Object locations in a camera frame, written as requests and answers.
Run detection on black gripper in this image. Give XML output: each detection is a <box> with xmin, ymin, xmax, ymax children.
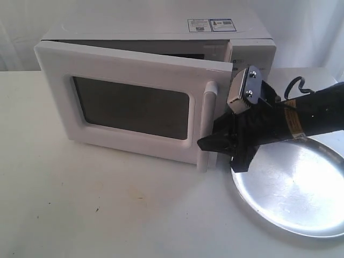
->
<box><xmin>197</xmin><ymin>81</ymin><xmax>289</xmax><ymax>173</ymax></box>

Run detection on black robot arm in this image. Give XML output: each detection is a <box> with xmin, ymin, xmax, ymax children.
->
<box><xmin>197</xmin><ymin>83</ymin><xmax>343</xmax><ymax>173</ymax></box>

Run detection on white microwave oven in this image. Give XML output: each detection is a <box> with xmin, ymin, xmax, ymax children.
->
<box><xmin>39</xmin><ymin>10</ymin><xmax>276</xmax><ymax>121</ymax></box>

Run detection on round silver metal tray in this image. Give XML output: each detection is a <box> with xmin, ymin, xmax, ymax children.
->
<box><xmin>232</xmin><ymin>132</ymin><xmax>343</xmax><ymax>238</ymax></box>

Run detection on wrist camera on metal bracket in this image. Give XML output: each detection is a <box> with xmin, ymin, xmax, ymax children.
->
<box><xmin>227</xmin><ymin>66</ymin><xmax>262</xmax><ymax>114</ymax></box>

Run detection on black cable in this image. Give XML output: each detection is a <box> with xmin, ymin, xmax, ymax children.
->
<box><xmin>283</xmin><ymin>77</ymin><xmax>317</xmax><ymax>99</ymax></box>

